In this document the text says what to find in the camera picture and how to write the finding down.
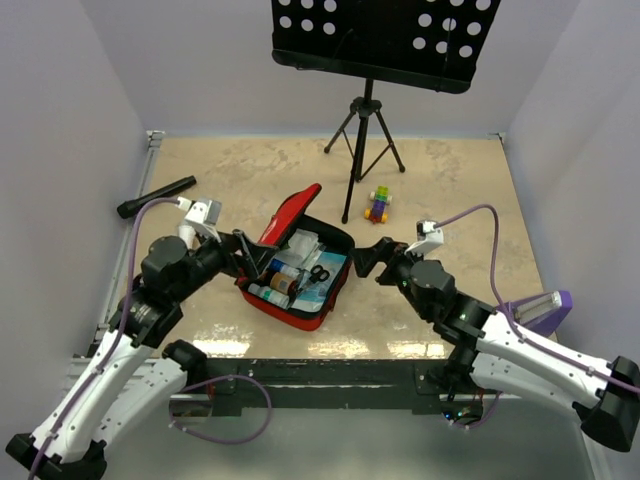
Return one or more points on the blue medical pouch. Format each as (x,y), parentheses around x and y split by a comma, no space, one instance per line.
(314,298)

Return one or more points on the aluminium frame rail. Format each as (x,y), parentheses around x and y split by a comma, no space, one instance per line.
(119,273)

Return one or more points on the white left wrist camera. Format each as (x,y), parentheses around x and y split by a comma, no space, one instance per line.
(202,215)

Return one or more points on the red black medicine kit case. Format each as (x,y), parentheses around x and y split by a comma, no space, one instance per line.
(290,216)

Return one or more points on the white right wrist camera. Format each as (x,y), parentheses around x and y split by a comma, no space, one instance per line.
(429,238)

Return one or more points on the black music stand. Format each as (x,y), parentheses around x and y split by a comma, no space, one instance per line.
(433,45)

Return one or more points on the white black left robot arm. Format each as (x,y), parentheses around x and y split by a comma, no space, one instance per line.
(72,442)

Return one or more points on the white blue medicine bottle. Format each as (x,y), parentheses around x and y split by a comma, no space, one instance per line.
(285,269)

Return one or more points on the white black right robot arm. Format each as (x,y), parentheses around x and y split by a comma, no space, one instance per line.
(493,353)

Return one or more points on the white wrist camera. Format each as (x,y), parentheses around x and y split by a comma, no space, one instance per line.
(202,215)
(429,238)

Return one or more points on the white green medicine bottle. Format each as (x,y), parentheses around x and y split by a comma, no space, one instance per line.
(270,295)

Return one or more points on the brown medicine bottle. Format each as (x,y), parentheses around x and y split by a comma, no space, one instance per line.
(281,283)

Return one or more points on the colourful toy block car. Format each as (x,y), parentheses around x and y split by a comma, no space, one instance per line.
(380,200)

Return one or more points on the black flashlight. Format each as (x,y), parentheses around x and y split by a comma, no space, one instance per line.
(130,208)

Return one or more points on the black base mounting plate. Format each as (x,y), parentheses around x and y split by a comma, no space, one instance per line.
(227,386)

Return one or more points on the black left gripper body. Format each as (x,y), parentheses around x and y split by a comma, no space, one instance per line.
(208,260)

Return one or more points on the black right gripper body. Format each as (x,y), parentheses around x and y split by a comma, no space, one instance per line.
(397,270)

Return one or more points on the purple white device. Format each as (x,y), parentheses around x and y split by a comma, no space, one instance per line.
(542,313)

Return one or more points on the white gauze plastic bag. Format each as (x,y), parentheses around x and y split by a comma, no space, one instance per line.
(301,245)

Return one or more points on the black handled scissors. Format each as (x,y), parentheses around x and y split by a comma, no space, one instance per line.
(317,274)

